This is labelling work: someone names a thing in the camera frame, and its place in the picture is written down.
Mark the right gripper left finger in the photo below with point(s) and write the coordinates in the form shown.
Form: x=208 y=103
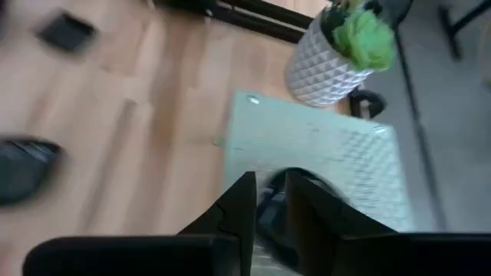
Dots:
x=238 y=214

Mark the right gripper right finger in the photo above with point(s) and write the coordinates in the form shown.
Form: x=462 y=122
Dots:
x=318 y=218

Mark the black glossy oval plate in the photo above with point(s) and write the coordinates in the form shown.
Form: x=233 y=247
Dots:
x=23 y=172
x=274 y=214

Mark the green perforated metal shelf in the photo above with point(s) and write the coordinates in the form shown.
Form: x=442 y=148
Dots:
x=307 y=138

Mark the succulent in white pot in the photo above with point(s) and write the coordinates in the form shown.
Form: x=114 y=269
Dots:
x=318 y=73

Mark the small black square plate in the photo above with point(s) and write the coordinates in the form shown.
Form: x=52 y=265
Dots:
x=67 y=32

